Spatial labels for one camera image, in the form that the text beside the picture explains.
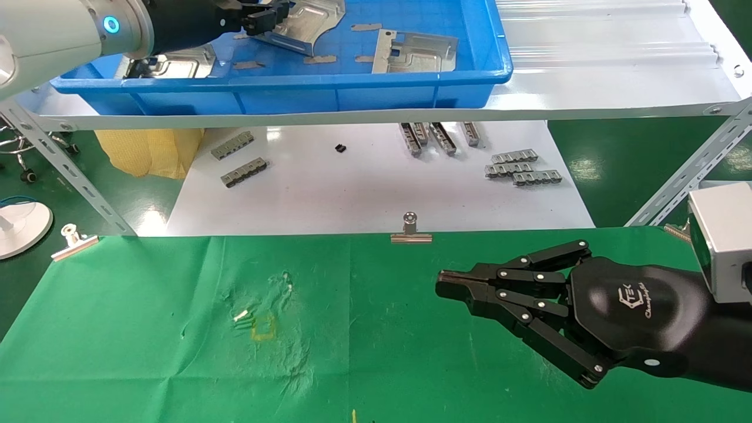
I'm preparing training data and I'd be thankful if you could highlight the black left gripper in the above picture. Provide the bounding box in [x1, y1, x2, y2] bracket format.
[200, 0, 291, 41]

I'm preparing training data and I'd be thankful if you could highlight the green table cloth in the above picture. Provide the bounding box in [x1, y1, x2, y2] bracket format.
[0, 226, 752, 423]

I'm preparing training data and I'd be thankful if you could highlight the blue plastic tray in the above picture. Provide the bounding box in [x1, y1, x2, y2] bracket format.
[50, 0, 513, 116]

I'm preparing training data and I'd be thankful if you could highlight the chrome wheeled stool base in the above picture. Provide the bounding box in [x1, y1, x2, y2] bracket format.
[0, 115, 81, 184]

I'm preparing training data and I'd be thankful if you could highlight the white round stand base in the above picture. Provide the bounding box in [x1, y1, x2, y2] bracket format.
[0, 202, 53, 260]

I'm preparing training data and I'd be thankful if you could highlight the grey perforated angle upright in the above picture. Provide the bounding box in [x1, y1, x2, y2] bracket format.
[624, 97, 752, 228]
[0, 99, 139, 237]

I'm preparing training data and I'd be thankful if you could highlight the white metal shelf board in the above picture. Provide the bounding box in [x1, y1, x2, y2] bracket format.
[16, 0, 752, 132]

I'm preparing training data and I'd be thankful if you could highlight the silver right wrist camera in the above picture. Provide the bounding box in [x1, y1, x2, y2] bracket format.
[687, 182, 752, 304]

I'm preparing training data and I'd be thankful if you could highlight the bent sheet metal bracket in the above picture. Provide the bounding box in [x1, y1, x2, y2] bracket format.
[122, 42, 217, 80]
[372, 29, 459, 75]
[253, 0, 347, 57]

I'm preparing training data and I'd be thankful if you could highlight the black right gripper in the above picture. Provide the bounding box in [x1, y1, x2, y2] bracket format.
[436, 240, 713, 390]

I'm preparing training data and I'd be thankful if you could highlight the yellow plastic bag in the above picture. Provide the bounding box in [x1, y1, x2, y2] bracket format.
[94, 128, 205, 180]

